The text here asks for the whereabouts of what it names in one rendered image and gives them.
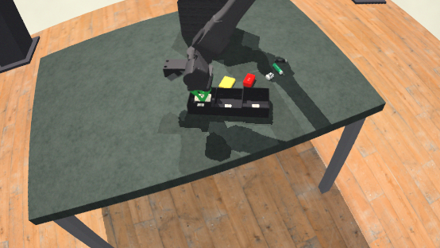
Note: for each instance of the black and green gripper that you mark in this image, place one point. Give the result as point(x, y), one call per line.
point(205, 89)

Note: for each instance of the red 9v battery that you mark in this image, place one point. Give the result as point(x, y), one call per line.
point(249, 80)

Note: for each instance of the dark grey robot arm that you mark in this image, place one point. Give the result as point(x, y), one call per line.
point(213, 39)

